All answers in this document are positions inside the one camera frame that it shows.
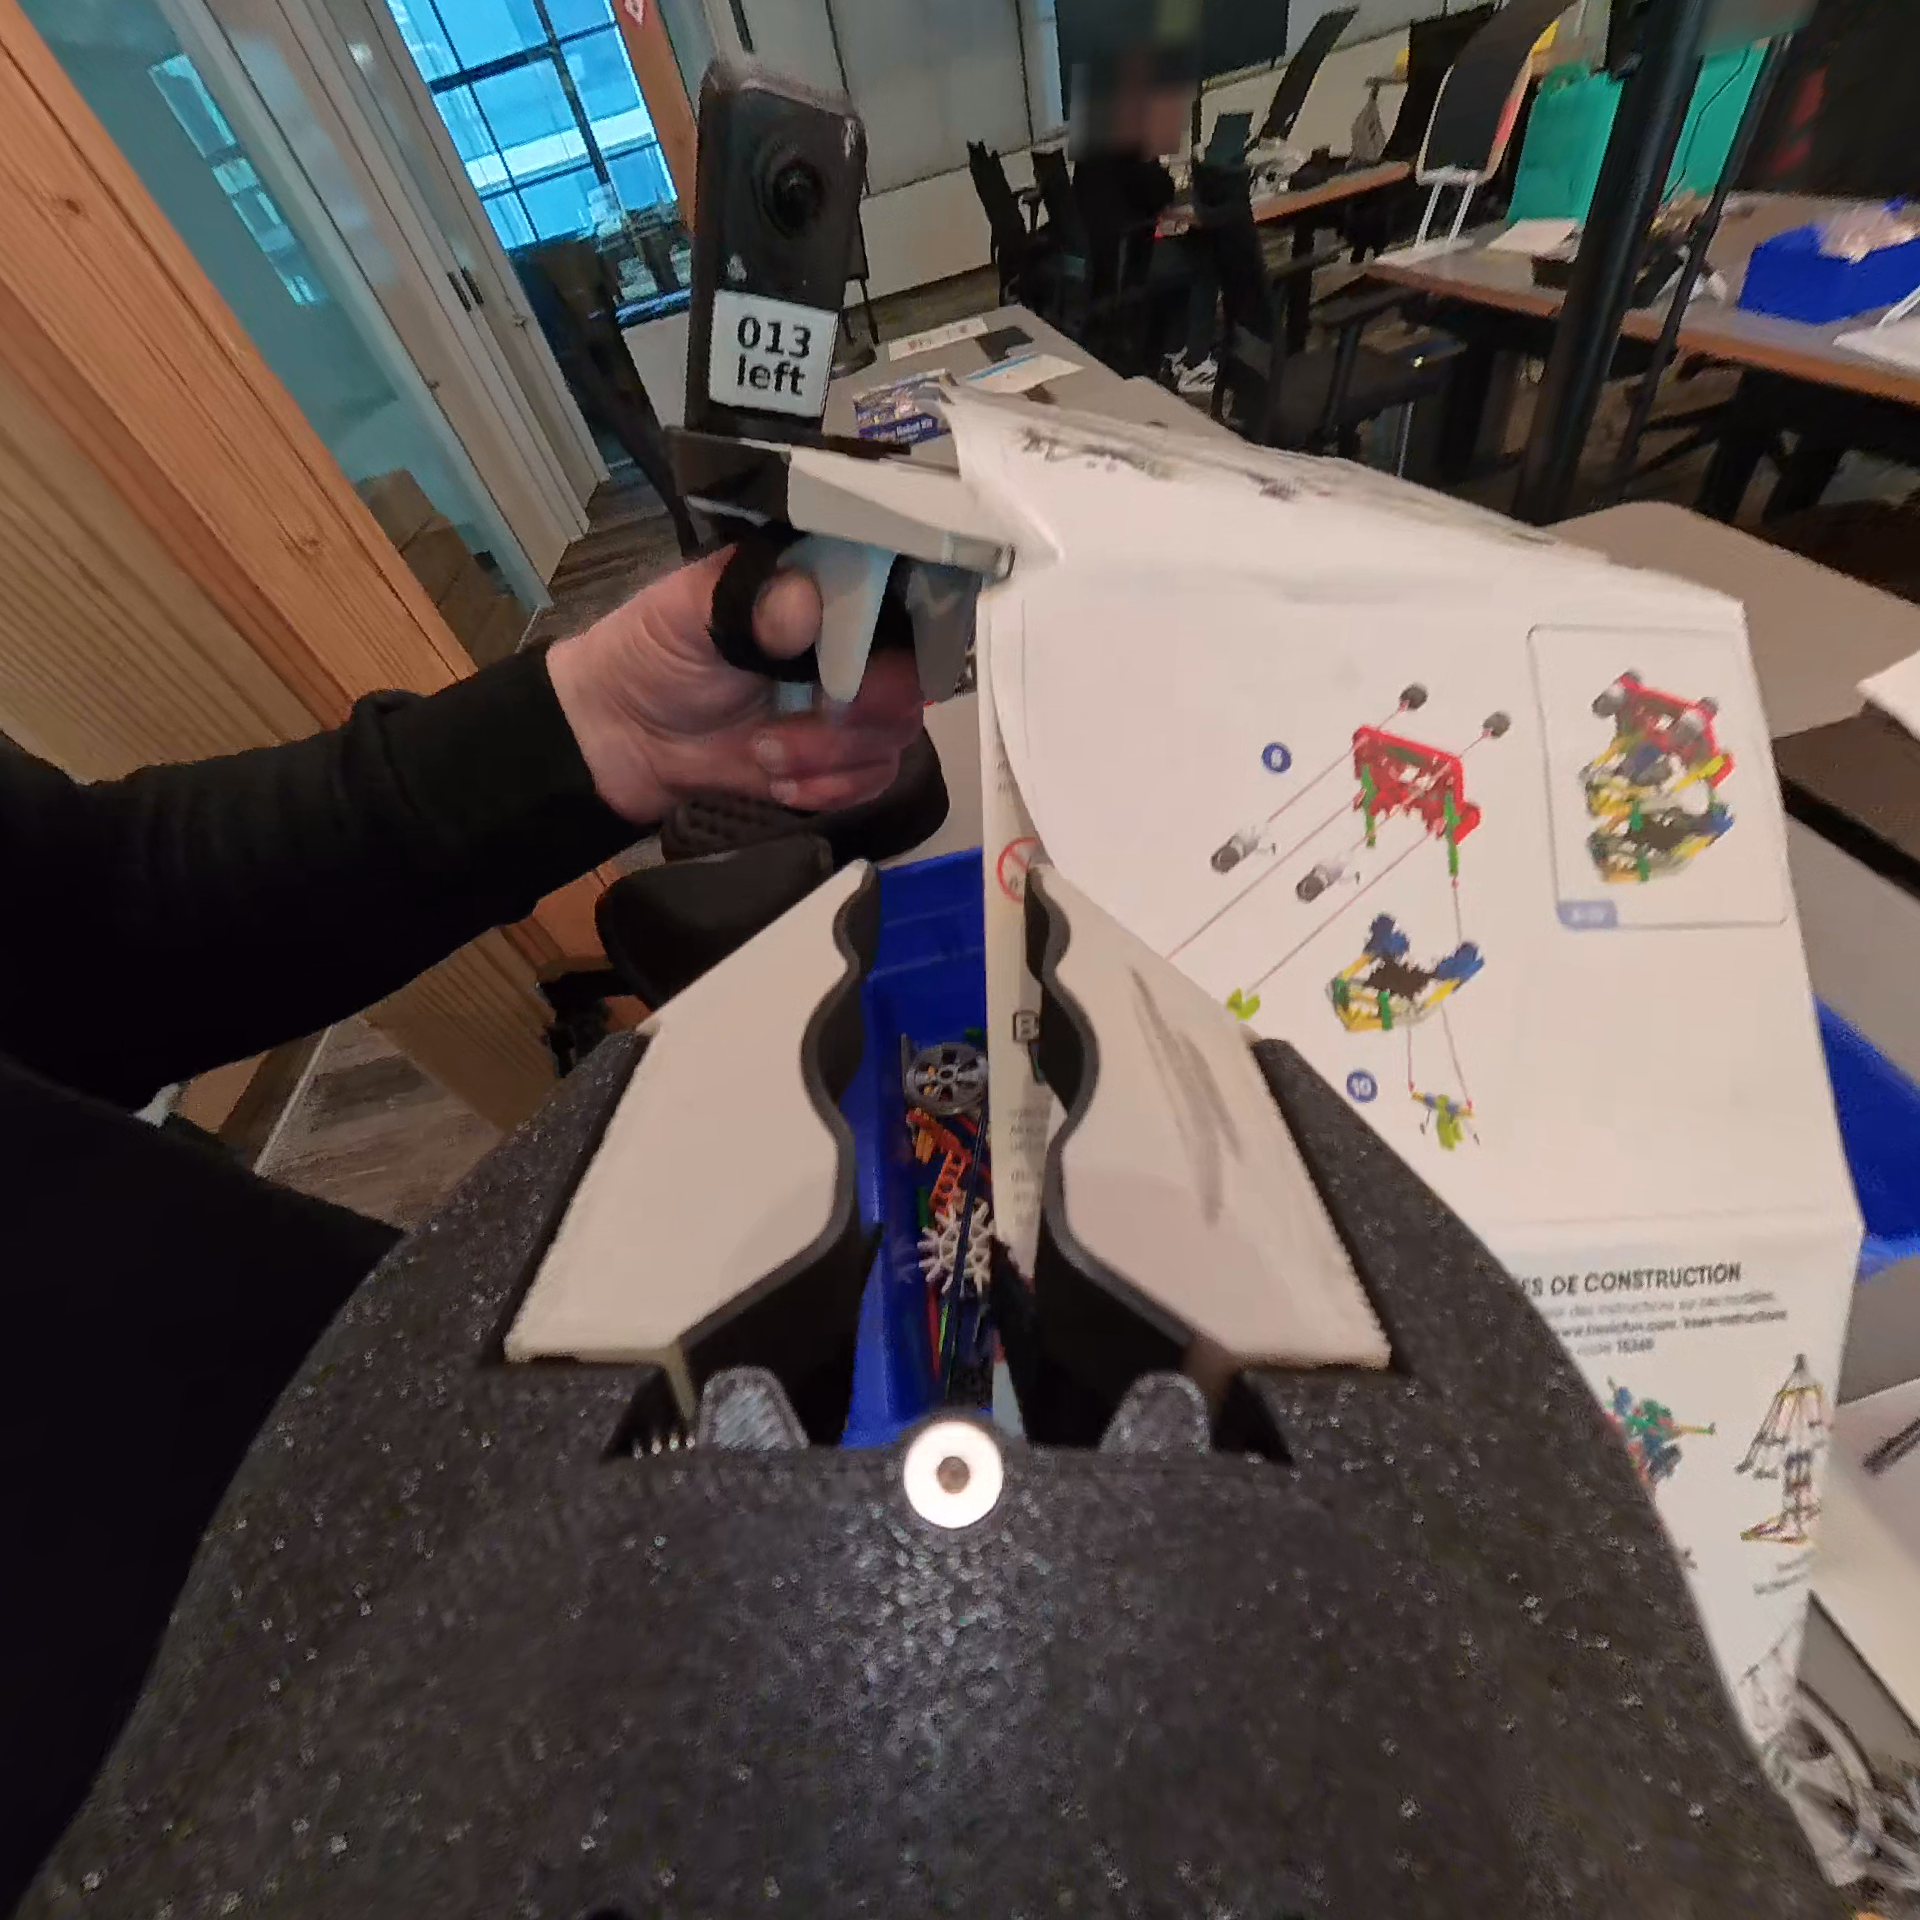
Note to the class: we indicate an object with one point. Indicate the small printed box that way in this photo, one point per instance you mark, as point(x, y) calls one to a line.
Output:
point(901, 413)

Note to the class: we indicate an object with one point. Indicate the green bag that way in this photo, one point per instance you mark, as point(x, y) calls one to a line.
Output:
point(1588, 135)

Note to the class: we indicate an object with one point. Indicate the pile of building toy pieces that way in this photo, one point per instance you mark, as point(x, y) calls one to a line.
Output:
point(944, 1186)

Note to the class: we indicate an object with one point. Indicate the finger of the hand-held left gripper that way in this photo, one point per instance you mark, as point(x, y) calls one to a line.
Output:
point(885, 503)

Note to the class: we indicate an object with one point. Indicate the person's left forearm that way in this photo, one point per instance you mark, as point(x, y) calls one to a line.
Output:
point(299, 857)

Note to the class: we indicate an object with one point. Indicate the blue plastic bin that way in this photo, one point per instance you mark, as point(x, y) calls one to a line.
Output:
point(885, 1051)
point(1816, 277)

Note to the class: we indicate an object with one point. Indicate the toy instruction sheet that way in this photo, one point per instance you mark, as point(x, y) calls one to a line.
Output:
point(1349, 599)

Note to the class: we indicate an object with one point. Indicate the black pole stand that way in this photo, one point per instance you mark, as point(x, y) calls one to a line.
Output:
point(1628, 226)

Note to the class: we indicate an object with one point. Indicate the white paper card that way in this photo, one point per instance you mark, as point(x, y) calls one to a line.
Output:
point(937, 341)

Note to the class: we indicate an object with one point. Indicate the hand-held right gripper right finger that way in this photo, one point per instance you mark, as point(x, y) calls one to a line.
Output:
point(1213, 1186)

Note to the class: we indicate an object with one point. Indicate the white paper sheet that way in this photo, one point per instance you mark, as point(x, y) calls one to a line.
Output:
point(1874, 1531)

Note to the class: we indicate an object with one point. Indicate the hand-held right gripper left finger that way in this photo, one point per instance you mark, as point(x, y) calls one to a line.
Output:
point(691, 1171)

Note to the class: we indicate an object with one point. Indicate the dark board on white easel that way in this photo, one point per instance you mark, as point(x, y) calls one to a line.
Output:
point(1477, 107)

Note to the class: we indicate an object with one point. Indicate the wooden table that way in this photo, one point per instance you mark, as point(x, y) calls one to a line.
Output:
point(1769, 340)

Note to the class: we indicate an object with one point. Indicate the grey toy wheel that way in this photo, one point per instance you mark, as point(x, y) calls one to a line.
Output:
point(944, 1073)

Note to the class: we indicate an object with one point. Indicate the person's left hand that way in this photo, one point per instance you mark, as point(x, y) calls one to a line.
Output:
point(661, 706)

